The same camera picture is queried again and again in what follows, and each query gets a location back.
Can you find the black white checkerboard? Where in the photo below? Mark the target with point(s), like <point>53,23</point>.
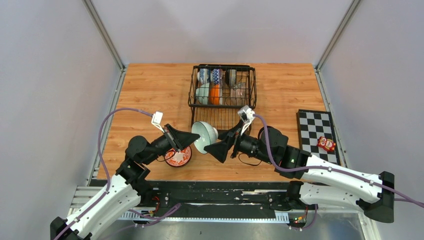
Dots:
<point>313,124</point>

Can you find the blue floral bowl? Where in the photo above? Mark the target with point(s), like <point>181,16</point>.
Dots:
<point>204,75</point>

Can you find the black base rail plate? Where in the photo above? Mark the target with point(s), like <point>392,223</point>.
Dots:
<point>222,199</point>

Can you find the celadon bowl brown rim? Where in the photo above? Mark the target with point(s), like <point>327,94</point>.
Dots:
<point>202,93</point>

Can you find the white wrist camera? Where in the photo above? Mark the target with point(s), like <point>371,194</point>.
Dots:
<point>156,120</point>
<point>246,115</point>

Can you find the celadon bowl black rim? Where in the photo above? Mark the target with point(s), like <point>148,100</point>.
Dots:
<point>207,135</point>

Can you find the red rimmed bowl under celadon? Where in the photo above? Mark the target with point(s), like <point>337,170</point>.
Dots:
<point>178,159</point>

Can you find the beige bowl black rim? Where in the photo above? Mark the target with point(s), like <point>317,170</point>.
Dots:
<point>238,94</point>

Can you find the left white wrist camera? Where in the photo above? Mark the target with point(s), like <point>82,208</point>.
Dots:
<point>156,120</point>

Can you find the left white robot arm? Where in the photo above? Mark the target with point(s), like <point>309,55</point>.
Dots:
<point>126,189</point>

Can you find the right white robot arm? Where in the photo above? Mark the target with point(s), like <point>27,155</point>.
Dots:
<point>314,180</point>

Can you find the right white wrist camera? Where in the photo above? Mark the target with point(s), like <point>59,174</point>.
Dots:
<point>246,115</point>

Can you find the black wire dish rack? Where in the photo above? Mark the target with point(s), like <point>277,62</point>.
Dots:
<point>224,116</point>

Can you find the red owl toy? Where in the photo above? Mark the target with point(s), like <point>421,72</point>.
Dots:
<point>326,144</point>

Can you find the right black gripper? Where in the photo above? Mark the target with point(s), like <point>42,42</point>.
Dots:
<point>220,149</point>

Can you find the red white patterned bowl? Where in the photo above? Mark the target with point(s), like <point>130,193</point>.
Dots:
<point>216,75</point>

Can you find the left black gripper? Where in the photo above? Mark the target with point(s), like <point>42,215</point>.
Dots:
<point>185,138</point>

